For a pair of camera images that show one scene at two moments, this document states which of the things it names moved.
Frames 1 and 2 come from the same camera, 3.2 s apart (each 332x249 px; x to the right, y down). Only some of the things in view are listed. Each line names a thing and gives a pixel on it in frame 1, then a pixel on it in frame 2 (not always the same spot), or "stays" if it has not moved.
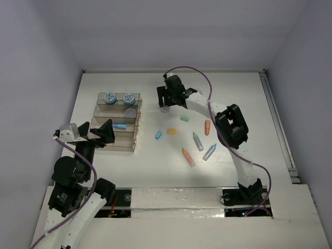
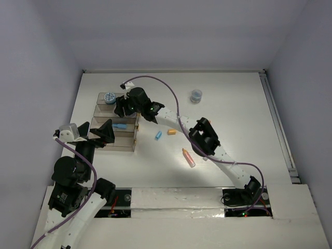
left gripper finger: x=83 y=128 stays
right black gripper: x=161 y=90 to x=121 y=101
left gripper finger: x=105 y=133 stays
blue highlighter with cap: x=121 y=126 stays
